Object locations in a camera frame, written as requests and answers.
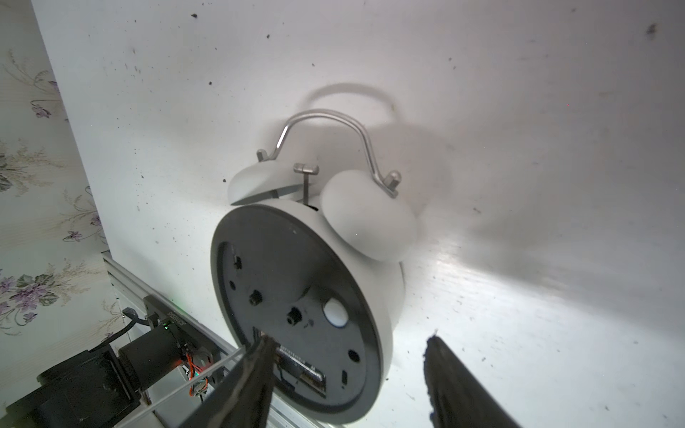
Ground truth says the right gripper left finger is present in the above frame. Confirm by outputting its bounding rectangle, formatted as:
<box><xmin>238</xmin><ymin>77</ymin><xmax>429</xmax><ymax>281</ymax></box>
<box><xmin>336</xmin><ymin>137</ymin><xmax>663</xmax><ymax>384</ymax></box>
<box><xmin>181</xmin><ymin>336</ymin><xmax>278</xmax><ymax>428</ymax></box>

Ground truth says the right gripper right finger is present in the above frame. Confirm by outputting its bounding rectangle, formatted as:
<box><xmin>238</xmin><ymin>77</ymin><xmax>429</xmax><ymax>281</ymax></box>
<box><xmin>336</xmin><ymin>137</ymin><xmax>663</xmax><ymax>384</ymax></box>
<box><xmin>424</xmin><ymin>335</ymin><xmax>518</xmax><ymax>428</ymax></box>

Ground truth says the white twin-bell alarm clock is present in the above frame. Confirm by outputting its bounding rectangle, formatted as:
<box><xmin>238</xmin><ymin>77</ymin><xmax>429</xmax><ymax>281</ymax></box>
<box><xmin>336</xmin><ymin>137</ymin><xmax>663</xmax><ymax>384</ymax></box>
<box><xmin>210</xmin><ymin>109</ymin><xmax>417</xmax><ymax>424</ymax></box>

